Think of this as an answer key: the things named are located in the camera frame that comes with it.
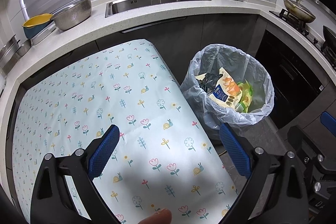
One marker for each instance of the steel sink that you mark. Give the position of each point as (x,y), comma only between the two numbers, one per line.
(147,1)

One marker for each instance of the blue yellow basin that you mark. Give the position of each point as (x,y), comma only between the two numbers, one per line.
(34,29)

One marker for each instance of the cream snack bag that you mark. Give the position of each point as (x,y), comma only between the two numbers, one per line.
(225,90)

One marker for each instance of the gas stove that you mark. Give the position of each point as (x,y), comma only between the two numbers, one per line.
(294,19)

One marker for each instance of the person's left hand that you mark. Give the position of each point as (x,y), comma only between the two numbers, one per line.
(157,217)

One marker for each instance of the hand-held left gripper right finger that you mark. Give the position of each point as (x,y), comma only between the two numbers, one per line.
(235,150)

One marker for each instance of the stacked steel pots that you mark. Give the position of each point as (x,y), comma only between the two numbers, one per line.
(8,53)

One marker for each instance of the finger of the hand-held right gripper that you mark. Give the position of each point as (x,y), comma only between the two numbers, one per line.
(302,142)
(329,120)

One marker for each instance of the floral tablecloth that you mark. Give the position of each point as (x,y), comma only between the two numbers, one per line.
(131,95)

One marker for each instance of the yellow green wrapper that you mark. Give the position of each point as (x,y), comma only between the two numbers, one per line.
(245,98)

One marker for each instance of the black wok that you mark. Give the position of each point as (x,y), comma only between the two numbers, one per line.
(330,37)

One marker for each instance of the black built-in oven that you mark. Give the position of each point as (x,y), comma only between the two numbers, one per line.
(288,77)

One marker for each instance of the trash bin with clear liner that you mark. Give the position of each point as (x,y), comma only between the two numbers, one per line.
(228,119)

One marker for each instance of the steel colander bowl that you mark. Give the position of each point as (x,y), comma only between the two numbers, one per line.
(73,15)

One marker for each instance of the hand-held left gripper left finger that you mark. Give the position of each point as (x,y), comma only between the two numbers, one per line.
(103,150)

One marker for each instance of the pan with glass lid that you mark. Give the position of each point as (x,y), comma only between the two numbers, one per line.
(299,14)

